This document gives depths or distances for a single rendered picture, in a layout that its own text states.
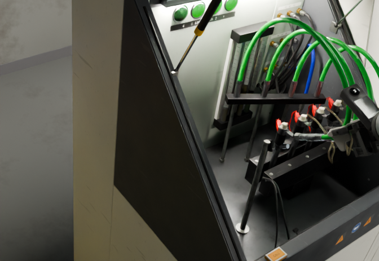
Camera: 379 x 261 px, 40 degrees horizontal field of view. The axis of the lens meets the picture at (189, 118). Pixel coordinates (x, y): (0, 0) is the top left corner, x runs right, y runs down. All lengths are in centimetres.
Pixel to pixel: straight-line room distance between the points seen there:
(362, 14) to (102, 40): 78
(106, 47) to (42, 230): 135
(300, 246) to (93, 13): 84
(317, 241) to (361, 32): 65
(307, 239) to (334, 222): 11
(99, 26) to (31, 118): 185
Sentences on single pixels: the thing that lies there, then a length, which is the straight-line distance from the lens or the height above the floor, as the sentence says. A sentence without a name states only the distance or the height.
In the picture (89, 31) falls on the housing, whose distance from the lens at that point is 152.
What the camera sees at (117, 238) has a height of 57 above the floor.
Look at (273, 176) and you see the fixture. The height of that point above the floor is 98.
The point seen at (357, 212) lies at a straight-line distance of 156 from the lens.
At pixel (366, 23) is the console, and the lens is 167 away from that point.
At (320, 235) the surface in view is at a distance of 145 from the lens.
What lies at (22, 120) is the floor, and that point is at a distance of 324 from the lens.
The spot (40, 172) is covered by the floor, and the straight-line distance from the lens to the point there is 288.
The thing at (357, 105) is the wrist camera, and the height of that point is 135.
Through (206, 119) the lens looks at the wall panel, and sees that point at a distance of 170.
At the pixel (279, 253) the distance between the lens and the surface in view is 136.
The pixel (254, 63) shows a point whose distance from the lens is 168.
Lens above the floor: 197
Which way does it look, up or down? 37 degrees down
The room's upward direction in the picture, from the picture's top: 9 degrees clockwise
